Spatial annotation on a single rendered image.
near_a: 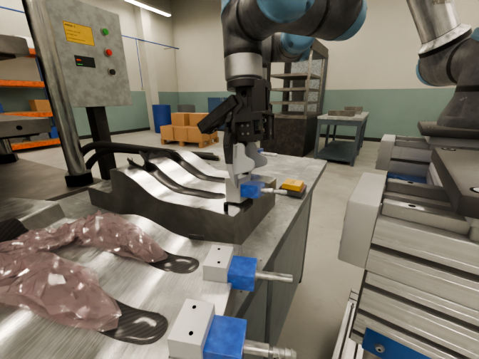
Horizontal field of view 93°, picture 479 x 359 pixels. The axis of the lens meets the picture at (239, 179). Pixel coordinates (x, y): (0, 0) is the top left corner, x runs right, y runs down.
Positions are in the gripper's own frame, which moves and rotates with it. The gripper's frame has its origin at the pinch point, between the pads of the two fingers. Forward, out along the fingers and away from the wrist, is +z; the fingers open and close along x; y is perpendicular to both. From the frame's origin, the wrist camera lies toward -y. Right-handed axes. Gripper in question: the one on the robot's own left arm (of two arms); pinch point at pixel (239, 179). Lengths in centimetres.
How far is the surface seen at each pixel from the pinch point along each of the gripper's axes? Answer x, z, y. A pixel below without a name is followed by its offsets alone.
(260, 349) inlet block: -25.3, 12.4, 15.1
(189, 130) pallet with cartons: 374, -21, -327
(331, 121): 374, -22, -21
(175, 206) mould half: -6.9, 5.5, -13.1
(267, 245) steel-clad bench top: 0.1, 14.7, 6.3
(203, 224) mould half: -6.6, 8.9, -5.8
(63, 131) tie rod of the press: 1, -14, -71
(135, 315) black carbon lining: -28.4, 11.8, -0.5
